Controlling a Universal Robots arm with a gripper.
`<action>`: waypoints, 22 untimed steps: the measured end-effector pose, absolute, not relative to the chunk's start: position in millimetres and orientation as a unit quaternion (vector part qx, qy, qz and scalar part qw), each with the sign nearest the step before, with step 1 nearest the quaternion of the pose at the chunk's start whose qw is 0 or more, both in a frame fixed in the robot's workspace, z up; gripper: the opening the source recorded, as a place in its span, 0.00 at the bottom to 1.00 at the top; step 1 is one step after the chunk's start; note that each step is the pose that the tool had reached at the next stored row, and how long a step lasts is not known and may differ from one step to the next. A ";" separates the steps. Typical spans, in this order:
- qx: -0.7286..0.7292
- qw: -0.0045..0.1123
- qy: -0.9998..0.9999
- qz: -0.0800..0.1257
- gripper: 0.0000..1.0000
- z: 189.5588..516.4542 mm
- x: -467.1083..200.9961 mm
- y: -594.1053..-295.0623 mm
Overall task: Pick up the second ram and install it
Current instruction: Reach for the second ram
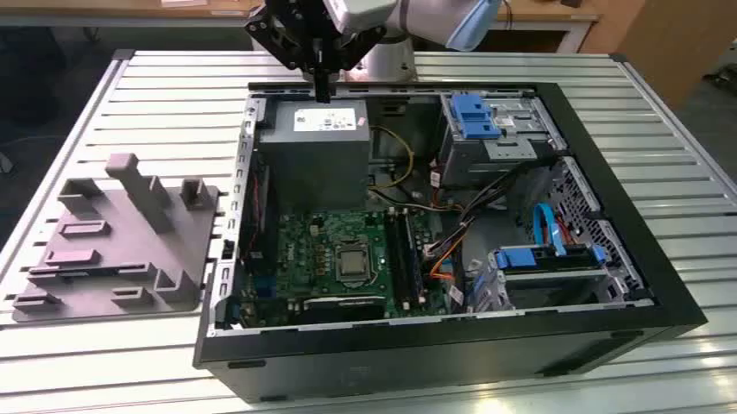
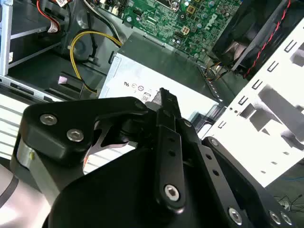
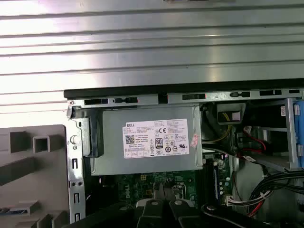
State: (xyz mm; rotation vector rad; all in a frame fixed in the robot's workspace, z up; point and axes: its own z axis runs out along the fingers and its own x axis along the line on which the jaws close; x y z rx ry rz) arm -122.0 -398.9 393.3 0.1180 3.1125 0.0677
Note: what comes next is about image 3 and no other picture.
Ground yellow power wires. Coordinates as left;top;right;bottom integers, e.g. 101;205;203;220
203;113;233;144

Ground black open PC case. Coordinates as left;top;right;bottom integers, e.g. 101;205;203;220
63;79;304;228

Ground blue disk carrier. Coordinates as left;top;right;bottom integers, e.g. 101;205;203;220
292;100;304;170

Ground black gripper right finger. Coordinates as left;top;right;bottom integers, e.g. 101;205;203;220
166;189;255;228

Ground green Dell motherboard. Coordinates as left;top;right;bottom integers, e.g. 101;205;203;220
95;154;235;228

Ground grey labelled power supply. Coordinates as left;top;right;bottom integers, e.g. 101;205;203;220
91;105;204;177

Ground black cable bundle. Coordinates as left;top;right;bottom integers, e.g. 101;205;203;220
247;171;304;219

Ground grey metal drive cage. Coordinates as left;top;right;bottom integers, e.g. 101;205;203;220
257;97;304;173

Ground grey plastic parts rack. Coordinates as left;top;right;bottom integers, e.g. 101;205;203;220
0;124;71;228

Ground red wire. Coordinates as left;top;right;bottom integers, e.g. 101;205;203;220
244;134;267;151

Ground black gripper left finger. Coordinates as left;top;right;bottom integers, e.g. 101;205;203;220
63;182;167;228

